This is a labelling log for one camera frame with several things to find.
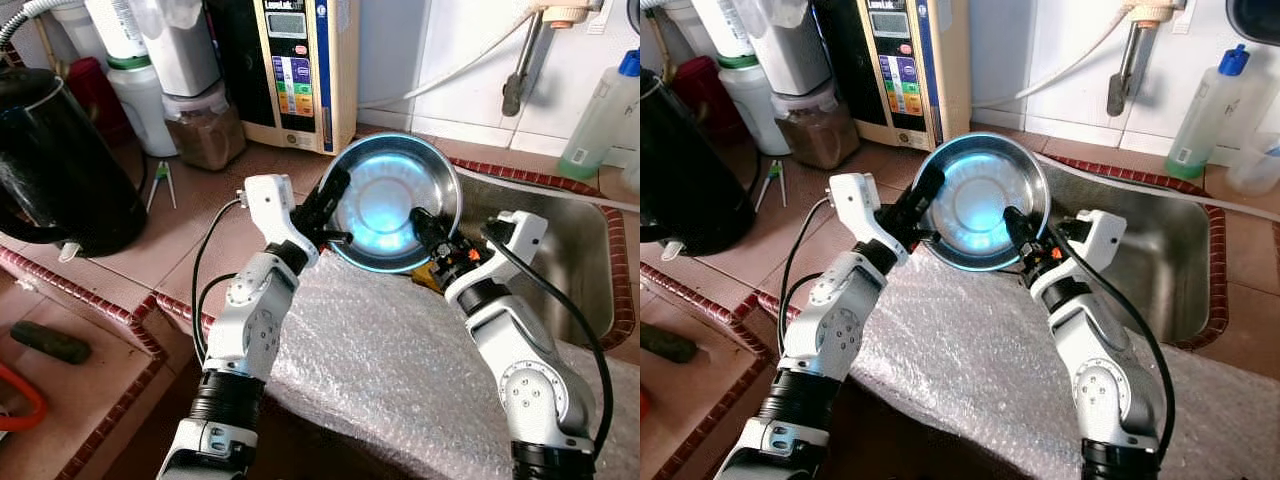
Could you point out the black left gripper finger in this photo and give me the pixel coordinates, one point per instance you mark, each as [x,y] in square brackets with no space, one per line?
[925,238]
[338,238]
[332,195]
[922,195]

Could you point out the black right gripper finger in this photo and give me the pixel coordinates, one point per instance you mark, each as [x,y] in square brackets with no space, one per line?
[1020,228]
[428,228]

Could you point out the round steel bowl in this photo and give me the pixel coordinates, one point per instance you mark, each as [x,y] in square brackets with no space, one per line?
[390,200]
[980,200]

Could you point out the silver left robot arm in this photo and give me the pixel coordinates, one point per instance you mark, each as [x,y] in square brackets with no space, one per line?
[820,330]
[240,330]

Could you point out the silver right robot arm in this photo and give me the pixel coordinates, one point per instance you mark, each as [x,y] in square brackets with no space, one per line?
[520,370]
[1100,370]

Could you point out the stainless steel sink basin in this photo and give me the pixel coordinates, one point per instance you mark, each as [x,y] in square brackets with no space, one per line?
[560,250]
[1150,250]

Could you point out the beige water ionizer machine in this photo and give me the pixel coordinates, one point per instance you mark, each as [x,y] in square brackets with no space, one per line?
[300,80]
[900,80]

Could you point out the glass jar brown powder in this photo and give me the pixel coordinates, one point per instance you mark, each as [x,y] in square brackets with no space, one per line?
[815,135]
[205,135]

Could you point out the green white tweezers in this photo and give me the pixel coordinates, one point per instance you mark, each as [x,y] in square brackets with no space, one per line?
[163,185]
[772,185]

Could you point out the clear bubble wrap sheet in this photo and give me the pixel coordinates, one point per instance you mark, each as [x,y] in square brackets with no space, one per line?
[980,380]
[400,380]

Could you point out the grey metal faucet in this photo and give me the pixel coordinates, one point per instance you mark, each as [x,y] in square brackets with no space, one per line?
[517,90]
[1122,90]

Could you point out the white bottle green cap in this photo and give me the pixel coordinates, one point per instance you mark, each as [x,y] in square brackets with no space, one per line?
[755,100]
[140,100]

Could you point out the clear bottle green liquid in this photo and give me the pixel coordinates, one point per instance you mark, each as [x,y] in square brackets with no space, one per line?
[595,130]
[1200,130]

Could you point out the black electric kettle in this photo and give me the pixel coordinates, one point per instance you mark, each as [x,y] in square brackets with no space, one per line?
[690,170]
[60,170]

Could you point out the clear plastic cup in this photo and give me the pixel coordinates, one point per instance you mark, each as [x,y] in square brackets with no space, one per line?
[1255,165]

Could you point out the red plastic container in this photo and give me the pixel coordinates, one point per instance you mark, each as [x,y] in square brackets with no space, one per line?
[700,95]
[95,95]

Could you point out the black rounded object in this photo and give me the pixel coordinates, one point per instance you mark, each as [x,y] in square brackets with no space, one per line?
[1255,20]

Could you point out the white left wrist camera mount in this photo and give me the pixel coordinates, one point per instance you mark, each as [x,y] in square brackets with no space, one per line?
[275,210]
[860,205]

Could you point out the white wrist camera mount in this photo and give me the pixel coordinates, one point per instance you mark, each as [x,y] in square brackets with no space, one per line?
[860,205]
[1085,250]
[500,250]
[275,210]

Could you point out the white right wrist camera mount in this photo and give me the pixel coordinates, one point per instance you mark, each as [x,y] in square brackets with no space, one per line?
[500,250]
[1085,250]

